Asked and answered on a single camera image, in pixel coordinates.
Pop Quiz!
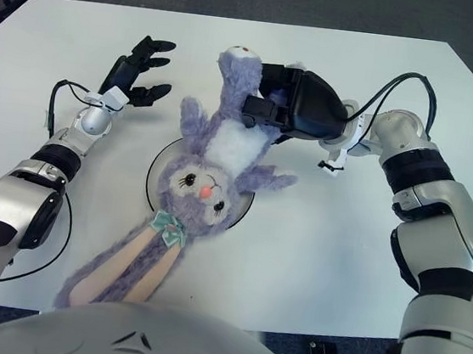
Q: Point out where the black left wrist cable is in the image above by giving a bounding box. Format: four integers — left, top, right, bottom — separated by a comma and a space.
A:
43, 77, 97, 136

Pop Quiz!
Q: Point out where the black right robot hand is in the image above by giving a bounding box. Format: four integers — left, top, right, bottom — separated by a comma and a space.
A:
239, 59, 354, 146

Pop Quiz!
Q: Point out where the silver robot torso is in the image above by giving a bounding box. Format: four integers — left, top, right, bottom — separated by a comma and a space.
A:
0, 286, 324, 354

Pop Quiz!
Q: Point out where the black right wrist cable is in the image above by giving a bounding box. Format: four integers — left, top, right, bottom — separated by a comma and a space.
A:
359, 66, 442, 141

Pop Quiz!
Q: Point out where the purple plush bunny doll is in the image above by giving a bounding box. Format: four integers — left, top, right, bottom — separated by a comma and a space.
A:
53, 27, 314, 334

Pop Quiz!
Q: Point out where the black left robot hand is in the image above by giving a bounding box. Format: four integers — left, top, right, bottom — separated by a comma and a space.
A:
98, 31, 178, 110

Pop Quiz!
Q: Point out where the white plate black rim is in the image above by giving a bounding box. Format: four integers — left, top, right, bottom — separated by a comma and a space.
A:
142, 134, 262, 234

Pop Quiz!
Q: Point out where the black left elbow cable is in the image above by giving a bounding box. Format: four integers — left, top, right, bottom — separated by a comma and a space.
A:
0, 187, 77, 291

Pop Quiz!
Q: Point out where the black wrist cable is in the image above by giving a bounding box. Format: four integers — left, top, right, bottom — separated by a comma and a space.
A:
43, 77, 97, 136
359, 66, 442, 141

